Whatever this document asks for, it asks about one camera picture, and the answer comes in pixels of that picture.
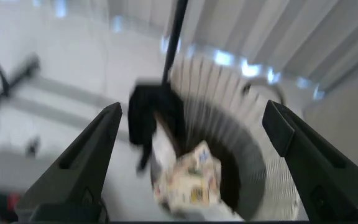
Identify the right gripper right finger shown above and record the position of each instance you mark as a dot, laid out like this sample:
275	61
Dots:
328	180

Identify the white laundry basket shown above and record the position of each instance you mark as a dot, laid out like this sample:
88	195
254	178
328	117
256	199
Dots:
244	149

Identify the black clothes rack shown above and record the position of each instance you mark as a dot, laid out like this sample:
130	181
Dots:
175	37

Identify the cream printed garment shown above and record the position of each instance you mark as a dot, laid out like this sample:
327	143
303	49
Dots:
194	183

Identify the black garment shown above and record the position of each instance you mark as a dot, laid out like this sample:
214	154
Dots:
148	112

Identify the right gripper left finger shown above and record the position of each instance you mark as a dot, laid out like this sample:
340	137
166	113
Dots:
73	174

